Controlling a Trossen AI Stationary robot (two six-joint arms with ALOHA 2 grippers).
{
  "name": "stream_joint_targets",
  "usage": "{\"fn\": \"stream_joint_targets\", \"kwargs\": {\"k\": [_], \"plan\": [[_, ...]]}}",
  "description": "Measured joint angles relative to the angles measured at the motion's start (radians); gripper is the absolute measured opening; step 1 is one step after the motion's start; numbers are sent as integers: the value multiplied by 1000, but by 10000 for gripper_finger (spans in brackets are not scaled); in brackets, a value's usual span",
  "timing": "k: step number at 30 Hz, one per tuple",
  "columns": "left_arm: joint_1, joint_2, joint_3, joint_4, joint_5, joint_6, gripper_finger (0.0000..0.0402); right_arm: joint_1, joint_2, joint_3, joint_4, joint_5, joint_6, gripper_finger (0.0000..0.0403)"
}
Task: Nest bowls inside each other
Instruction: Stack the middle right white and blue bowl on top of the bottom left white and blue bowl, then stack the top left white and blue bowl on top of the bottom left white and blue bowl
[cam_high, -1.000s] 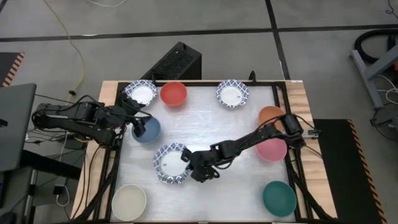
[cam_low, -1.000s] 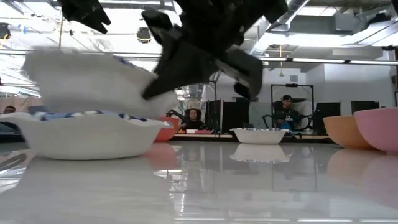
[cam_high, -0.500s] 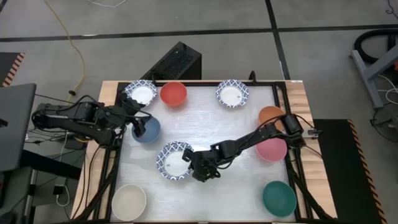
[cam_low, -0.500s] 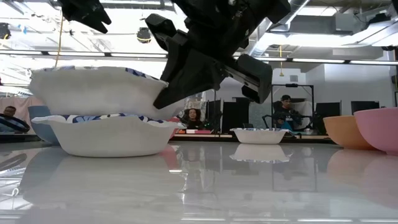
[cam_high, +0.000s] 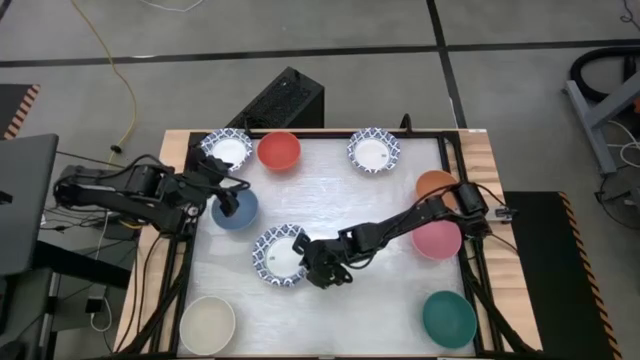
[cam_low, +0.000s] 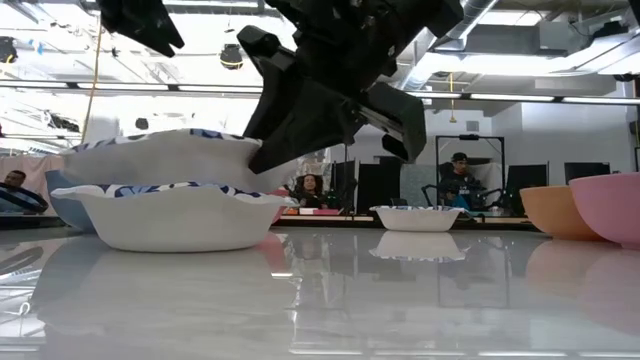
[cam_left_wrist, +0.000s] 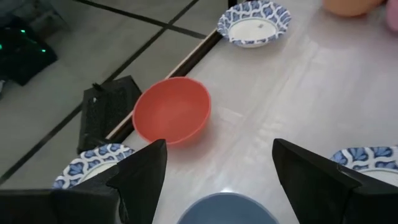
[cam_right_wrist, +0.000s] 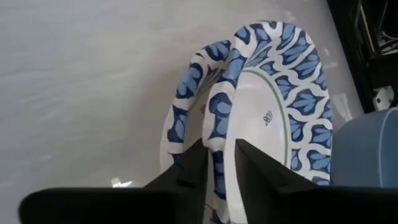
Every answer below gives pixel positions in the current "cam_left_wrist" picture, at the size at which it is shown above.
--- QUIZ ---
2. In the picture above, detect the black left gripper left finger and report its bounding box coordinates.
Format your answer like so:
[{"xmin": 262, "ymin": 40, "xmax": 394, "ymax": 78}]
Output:
[{"xmin": 74, "ymin": 139, "xmax": 168, "ymax": 224}]

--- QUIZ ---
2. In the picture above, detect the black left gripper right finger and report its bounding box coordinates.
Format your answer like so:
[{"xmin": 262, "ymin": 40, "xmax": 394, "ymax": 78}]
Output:
[{"xmin": 272, "ymin": 139, "xmax": 398, "ymax": 224}]

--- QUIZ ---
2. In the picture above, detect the blue patterned paper bowl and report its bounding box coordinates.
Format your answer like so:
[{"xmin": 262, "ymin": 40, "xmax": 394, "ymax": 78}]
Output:
[
  {"xmin": 52, "ymin": 142, "xmax": 136, "ymax": 190},
  {"xmin": 216, "ymin": 0, "xmax": 292, "ymax": 49},
  {"xmin": 330, "ymin": 145, "xmax": 398, "ymax": 187}
]

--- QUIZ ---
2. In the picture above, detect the red plastic bowl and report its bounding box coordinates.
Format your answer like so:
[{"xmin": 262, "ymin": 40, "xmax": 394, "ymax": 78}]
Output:
[{"xmin": 132, "ymin": 77, "xmax": 212, "ymax": 147}]

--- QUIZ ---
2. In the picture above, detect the blue-grey plastic bowl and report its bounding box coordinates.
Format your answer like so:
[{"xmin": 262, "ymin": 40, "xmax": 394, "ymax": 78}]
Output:
[{"xmin": 176, "ymin": 192, "xmax": 280, "ymax": 224}]

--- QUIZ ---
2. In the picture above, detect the orange plastic bowl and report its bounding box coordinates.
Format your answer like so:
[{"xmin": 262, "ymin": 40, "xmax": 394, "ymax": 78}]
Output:
[{"xmin": 322, "ymin": 0, "xmax": 386, "ymax": 17}]

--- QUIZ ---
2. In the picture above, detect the pink plastic bowl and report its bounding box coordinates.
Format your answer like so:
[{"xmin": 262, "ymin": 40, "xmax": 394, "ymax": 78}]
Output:
[{"xmin": 385, "ymin": 0, "xmax": 398, "ymax": 34}]

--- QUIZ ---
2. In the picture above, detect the black perforated computer tower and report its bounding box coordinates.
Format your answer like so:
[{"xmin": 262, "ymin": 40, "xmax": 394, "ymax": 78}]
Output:
[{"xmin": 76, "ymin": 75, "xmax": 143, "ymax": 154}]

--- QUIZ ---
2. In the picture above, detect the white table cover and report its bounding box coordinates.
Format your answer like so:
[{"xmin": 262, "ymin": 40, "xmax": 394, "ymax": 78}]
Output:
[{"xmin": 121, "ymin": 0, "xmax": 398, "ymax": 224}]

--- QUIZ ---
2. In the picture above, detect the black device with green lights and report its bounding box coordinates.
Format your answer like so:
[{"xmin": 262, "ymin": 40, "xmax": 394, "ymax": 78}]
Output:
[{"xmin": 0, "ymin": 17, "xmax": 58, "ymax": 86}]

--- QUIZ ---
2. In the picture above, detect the black table frame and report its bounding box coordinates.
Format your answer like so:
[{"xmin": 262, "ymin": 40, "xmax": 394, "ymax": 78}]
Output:
[{"xmin": 105, "ymin": 0, "xmax": 239, "ymax": 144}]

